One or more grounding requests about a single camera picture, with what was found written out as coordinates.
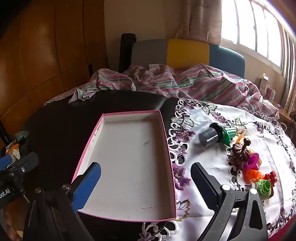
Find window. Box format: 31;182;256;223
221;0;296;77

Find beige patterned curtain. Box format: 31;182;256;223
174;0;236;45

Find floral patterned bag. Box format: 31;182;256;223
5;142;21;161

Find orange toy blocks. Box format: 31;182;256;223
243;169;265;183

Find wooden wardrobe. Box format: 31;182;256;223
0;0;109;121

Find white carton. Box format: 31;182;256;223
260;73;271;93

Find brown toy pumpkin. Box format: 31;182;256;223
231;138;251;169

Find pink striped blanket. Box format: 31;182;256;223
45;64;280;118

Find magenta toy spool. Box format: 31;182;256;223
243;153;260;173

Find grey yellow blue chair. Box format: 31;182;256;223
119;34;245;77

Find red toy blocks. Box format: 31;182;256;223
264;171;277;195

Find wooden bedside table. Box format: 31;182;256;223
275;104;295;130

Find green toy pea head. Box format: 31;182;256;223
254;179;272;199

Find grey and green toy cylinder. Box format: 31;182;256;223
198;123;238;147

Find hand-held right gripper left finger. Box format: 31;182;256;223
23;162;102;241

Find white embroidered floral tablecloth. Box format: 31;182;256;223
141;97;296;241

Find person's left forearm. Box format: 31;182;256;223
0;209;20;241

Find pink cardboard box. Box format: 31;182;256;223
72;110;177;222

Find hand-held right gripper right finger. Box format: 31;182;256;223
191;162;269;241

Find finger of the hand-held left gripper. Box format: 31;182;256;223
11;152;39;173
0;155;12;171

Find purple carton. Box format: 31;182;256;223
265;86;277;100

